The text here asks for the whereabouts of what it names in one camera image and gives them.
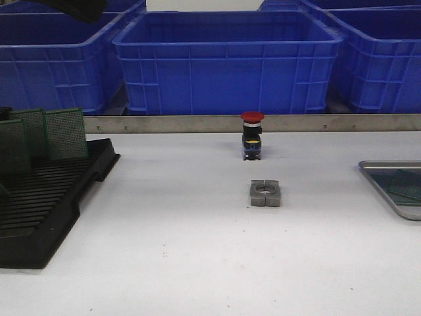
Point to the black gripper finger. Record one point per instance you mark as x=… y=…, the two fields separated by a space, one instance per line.
x=88 y=11

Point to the green perforated circuit board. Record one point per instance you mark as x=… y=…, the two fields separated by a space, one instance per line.
x=36 y=135
x=66 y=135
x=405 y=195
x=15 y=155
x=397 y=178

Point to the black slotted board rack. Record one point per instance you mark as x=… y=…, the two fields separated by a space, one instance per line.
x=43 y=205

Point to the silver metal tray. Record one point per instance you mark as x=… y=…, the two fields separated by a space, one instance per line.
x=369 y=168

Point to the blue plastic crate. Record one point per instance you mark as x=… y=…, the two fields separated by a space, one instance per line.
x=50 y=60
x=226 y=63
x=377 y=68

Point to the red emergency stop button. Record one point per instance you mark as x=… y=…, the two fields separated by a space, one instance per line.
x=251 y=135

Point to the grey square clamp block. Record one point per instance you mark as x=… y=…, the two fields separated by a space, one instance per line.
x=265 y=193

